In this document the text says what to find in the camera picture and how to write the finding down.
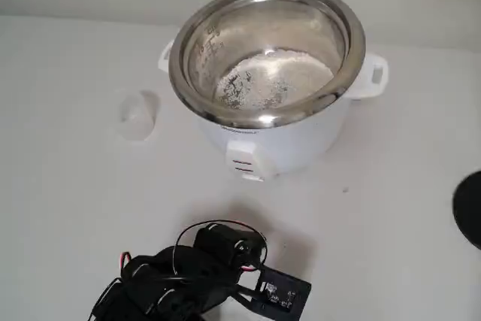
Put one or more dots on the black round object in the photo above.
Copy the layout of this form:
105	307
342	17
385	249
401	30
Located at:
469	212

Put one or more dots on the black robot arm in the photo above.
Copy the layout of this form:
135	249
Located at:
150	291

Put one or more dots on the black camera circuit board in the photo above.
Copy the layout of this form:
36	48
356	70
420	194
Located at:
293	298

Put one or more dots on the translucent plastic cup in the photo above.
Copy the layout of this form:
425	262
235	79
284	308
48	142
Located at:
135	122

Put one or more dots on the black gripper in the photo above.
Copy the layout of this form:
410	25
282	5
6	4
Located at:
211	240

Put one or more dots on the white rice grains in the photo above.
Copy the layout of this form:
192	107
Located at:
300	69

